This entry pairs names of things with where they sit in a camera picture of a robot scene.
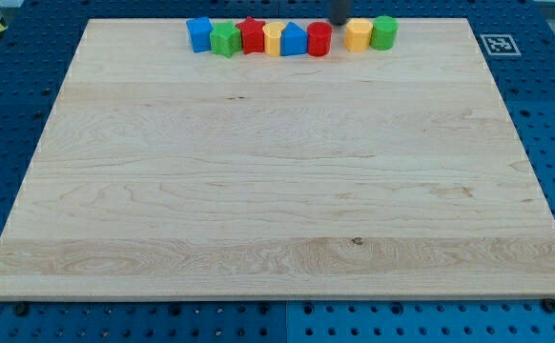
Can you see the yellow hexagon block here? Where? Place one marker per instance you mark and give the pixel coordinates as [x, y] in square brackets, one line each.
[358, 34]

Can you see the wooden board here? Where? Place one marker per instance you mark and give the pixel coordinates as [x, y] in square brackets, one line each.
[168, 175]

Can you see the blue triangle block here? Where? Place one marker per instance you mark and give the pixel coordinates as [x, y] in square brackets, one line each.
[294, 40]

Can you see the yellow heart block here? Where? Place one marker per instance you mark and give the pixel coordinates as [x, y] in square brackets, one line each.
[272, 37]

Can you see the red star block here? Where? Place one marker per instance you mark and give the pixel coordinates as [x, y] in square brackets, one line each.
[252, 35]

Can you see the red cylinder block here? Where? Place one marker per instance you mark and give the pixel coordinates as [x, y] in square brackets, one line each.
[319, 39]

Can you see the green star block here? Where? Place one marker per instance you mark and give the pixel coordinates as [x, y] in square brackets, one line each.
[225, 39]

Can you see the blue cube block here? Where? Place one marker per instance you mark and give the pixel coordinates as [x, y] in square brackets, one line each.
[199, 30]

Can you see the green cylinder block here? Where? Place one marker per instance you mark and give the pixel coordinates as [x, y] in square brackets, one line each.
[384, 32]

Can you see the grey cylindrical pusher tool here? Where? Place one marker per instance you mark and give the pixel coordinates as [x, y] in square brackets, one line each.
[339, 11]

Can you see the white fiducial marker tag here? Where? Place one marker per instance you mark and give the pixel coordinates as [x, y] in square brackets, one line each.
[497, 44]

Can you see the black bolt front left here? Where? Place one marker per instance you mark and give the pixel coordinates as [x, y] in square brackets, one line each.
[20, 309]

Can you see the black bolt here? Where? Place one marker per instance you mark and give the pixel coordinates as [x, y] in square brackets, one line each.
[20, 309]
[548, 305]

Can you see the black bolt front right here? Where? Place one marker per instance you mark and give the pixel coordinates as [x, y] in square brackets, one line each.
[548, 305]

